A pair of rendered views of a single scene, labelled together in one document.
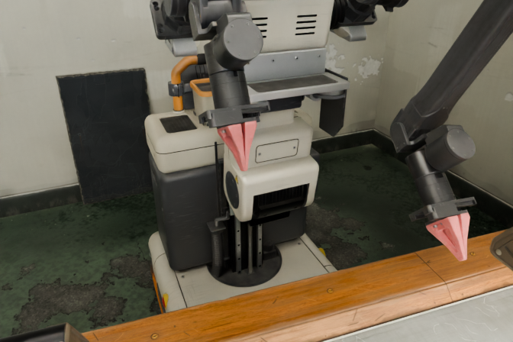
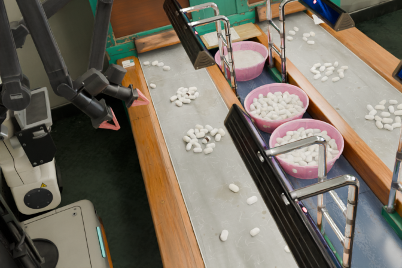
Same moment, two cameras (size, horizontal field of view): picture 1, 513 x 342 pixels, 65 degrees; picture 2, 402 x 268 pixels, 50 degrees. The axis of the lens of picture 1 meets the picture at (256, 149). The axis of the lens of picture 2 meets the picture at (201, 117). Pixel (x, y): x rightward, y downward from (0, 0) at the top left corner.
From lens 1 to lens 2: 1.28 m
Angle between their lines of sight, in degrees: 68
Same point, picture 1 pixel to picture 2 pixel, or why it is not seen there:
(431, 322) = (165, 125)
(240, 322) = (160, 174)
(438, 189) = (125, 89)
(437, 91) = (100, 57)
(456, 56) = (99, 40)
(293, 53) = not seen: hidden behind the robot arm
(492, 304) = (160, 108)
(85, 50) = not seen: outside the picture
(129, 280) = not seen: outside the picture
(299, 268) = (52, 227)
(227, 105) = (103, 109)
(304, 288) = (145, 155)
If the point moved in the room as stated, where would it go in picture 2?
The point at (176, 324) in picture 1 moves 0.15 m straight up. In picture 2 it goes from (157, 195) to (147, 164)
